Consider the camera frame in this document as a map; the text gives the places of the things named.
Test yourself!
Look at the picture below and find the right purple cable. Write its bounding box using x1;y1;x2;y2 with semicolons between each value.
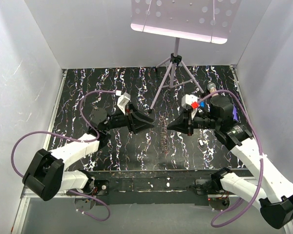
197;89;264;227

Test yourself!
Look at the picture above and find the glitter toy microphone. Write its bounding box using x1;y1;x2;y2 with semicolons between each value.
207;82;217;93

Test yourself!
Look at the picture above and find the black front rail base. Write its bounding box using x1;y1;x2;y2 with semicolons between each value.
65;169;247;207

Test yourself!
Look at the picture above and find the white black key fob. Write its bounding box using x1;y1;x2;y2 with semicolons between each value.
198;139;204;147

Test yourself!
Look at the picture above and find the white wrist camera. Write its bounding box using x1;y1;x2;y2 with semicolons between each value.
115;90;130;115
181;94;200;119

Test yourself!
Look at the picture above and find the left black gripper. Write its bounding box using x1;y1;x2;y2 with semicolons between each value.
103;102;155;134

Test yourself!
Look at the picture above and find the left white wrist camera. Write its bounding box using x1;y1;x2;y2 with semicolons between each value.
115;90;130;115

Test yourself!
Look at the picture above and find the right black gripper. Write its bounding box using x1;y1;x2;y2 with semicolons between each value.
167;107;220;136

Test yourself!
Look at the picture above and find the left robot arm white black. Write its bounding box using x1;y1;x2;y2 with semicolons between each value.
22;103;154;201

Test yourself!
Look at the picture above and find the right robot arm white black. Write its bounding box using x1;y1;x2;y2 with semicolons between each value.
167;94;293;229

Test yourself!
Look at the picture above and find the aluminium frame rail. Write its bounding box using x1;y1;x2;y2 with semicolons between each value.
12;190;293;234

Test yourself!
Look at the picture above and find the lilac music stand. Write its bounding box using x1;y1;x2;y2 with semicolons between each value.
130;0;241;96

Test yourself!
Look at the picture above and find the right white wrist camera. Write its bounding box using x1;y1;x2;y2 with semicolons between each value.
181;94;200;119

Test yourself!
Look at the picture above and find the large toothed keyring disc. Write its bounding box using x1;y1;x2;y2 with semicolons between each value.
159;116;169;155

